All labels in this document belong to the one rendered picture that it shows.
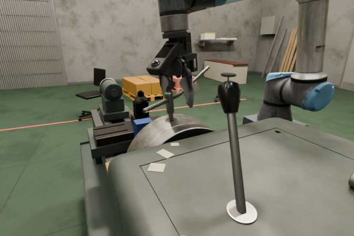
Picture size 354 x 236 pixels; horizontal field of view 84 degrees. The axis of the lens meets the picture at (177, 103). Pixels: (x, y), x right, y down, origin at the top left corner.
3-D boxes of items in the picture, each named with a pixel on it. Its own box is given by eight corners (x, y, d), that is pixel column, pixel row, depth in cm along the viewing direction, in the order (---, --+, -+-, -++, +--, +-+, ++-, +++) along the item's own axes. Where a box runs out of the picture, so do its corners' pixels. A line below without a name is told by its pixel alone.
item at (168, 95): (173, 131, 58) (169, 93, 54) (167, 129, 59) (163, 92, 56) (177, 128, 60) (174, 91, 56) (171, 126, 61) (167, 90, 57)
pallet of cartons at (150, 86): (168, 99, 529) (167, 81, 515) (132, 104, 490) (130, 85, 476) (151, 89, 645) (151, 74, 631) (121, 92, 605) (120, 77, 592)
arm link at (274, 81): (276, 96, 99) (281, 68, 95) (301, 103, 87) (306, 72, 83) (257, 98, 95) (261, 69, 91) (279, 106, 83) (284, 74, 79)
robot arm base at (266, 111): (273, 113, 104) (275, 95, 101) (299, 123, 91) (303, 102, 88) (250, 117, 98) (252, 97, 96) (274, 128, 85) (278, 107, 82)
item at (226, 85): (247, 115, 28) (251, 82, 27) (229, 119, 27) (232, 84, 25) (227, 107, 31) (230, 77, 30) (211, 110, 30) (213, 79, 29)
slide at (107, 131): (170, 131, 124) (170, 124, 122) (97, 147, 105) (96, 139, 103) (159, 121, 139) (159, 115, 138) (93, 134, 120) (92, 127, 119)
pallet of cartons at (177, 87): (198, 90, 629) (198, 77, 617) (173, 93, 594) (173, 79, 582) (181, 83, 732) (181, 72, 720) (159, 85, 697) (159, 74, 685)
